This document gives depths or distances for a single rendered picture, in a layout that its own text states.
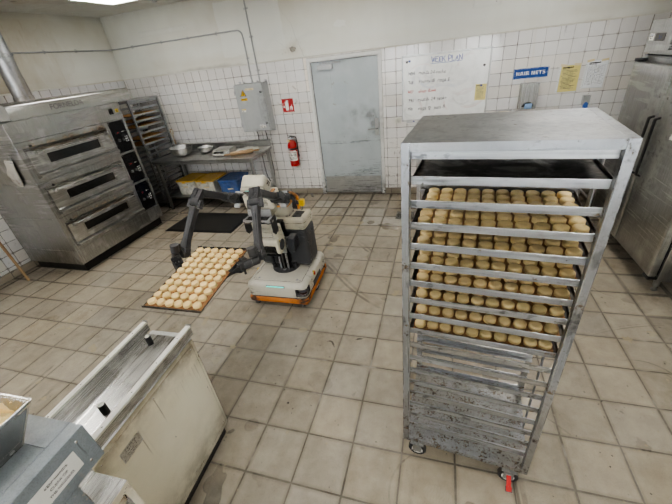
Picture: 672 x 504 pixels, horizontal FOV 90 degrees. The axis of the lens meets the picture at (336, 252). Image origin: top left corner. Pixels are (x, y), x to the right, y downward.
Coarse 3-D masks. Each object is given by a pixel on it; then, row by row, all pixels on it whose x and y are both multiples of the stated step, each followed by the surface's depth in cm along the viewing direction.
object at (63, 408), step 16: (144, 320) 192; (128, 336) 182; (112, 352) 173; (96, 368) 165; (112, 368) 171; (80, 384) 157; (96, 384) 163; (64, 400) 150; (80, 400) 156; (48, 416) 143; (64, 416) 149
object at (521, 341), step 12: (420, 324) 157; (432, 324) 156; (444, 324) 155; (468, 336) 150; (480, 336) 148; (492, 336) 148; (504, 336) 145; (516, 336) 144; (540, 348) 140; (552, 348) 139
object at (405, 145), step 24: (408, 144) 110; (408, 168) 114; (408, 192) 119; (408, 216) 124; (408, 240) 129; (408, 264) 134; (408, 288) 140; (408, 312) 147; (408, 336) 154; (408, 360) 162; (408, 384) 171; (408, 408) 181; (408, 432) 192
